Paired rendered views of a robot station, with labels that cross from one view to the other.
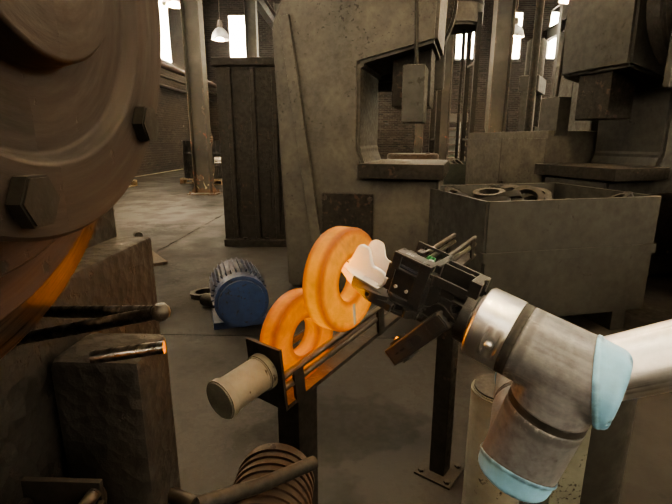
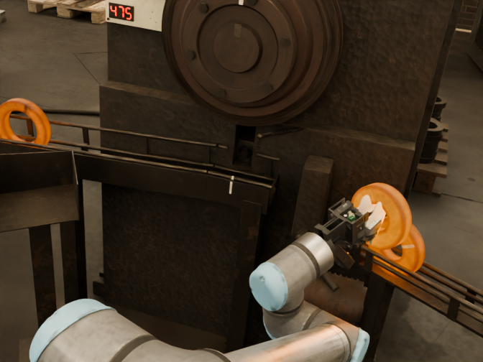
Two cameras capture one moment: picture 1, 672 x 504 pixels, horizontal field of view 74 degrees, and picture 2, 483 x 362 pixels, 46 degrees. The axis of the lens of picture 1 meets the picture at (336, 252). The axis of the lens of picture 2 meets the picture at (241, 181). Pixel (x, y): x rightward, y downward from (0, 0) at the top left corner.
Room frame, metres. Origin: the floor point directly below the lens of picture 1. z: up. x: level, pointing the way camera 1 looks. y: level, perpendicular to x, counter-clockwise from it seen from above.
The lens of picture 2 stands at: (0.54, -1.19, 1.50)
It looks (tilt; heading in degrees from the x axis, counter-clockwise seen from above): 29 degrees down; 101
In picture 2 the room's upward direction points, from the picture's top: 6 degrees clockwise
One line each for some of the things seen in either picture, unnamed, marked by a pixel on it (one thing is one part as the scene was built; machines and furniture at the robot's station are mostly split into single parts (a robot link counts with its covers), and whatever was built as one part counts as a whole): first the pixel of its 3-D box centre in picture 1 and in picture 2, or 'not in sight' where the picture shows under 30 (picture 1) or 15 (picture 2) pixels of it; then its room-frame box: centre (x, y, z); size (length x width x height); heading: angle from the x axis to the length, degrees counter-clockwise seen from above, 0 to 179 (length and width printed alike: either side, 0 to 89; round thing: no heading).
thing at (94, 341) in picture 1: (120, 437); (313, 198); (0.46, 0.26, 0.68); 0.11 x 0.08 x 0.24; 88
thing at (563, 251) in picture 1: (522, 248); not in sight; (2.62, -1.13, 0.39); 1.03 x 0.83 x 0.77; 103
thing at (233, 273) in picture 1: (237, 289); not in sight; (2.49, 0.58, 0.17); 0.57 x 0.31 x 0.34; 18
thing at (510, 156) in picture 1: (519, 191); not in sight; (4.25, -1.74, 0.55); 1.10 x 0.53 x 1.10; 18
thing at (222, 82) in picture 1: (268, 155); not in sight; (4.53, 0.67, 0.88); 1.71 x 0.92 x 1.76; 178
